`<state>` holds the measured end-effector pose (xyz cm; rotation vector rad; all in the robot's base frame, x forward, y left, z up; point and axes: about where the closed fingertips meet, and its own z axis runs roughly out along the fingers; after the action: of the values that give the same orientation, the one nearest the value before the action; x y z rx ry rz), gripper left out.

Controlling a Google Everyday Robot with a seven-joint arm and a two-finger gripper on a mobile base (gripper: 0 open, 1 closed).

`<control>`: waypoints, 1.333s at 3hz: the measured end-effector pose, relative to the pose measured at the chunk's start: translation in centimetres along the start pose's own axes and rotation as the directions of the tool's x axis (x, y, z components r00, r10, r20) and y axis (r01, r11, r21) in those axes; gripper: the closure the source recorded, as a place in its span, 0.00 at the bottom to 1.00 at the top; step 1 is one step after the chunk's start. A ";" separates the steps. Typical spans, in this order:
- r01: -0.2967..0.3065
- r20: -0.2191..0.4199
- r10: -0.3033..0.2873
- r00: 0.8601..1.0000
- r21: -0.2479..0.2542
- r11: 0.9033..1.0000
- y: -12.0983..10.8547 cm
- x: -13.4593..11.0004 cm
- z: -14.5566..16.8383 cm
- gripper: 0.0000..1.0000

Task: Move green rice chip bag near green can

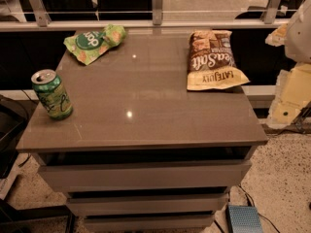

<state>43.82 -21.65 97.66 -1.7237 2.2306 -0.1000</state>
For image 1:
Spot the green rice chip bag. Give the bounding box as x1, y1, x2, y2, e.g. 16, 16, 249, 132
63, 24, 126, 65

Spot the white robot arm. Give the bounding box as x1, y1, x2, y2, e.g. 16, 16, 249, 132
265, 0, 311, 129

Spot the brown Late July chip bag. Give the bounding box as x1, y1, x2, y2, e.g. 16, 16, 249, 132
187, 29, 249, 91

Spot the green soda can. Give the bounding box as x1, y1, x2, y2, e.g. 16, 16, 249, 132
31, 69, 73, 119

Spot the blue box on floor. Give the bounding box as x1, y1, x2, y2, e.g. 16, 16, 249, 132
225, 205, 263, 233

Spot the grey drawer cabinet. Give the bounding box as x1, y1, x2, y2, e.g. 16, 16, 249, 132
17, 29, 266, 233

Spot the metal window railing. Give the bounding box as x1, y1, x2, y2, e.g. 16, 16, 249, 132
0, 0, 311, 33

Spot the black floor cable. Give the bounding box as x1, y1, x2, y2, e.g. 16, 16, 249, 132
237, 184, 282, 233

